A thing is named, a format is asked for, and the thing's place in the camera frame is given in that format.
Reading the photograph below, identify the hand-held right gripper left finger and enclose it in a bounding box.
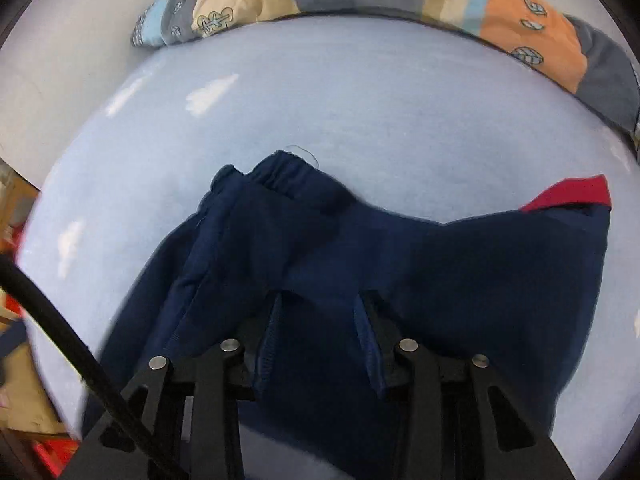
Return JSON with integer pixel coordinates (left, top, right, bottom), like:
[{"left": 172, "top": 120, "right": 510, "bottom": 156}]
[{"left": 75, "top": 294, "right": 284, "bottom": 480}]

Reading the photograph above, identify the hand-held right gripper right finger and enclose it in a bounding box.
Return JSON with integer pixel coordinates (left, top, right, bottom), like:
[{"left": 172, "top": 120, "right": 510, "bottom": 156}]
[{"left": 354, "top": 291, "right": 576, "bottom": 480}]

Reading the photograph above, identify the light blue cloud bed sheet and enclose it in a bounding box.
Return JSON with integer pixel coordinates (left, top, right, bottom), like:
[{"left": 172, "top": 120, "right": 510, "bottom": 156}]
[{"left": 15, "top": 10, "right": 640, "bottom": 480}]

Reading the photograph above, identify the red box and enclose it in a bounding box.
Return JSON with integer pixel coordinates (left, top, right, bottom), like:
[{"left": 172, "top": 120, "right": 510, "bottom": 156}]
[{"left": 30, "top": 437, "right": 83, "bottom": 480}]

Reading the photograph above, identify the beige cardboard box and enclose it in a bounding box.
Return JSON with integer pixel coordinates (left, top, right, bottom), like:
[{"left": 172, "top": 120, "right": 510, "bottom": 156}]
[{"left": 0, "top": 345, "right": 68, "bottom": 436}]

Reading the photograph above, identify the wooden furniture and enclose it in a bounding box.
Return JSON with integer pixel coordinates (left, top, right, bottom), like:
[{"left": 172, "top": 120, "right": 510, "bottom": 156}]
[{"left": 0, "top": 160, "right": 42, "bottom": 246}]

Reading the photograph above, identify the black cable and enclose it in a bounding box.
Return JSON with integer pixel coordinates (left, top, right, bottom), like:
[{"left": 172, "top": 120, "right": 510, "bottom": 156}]
[{"left": 0, "top": 255, "right": 191, "bottom": 480}]

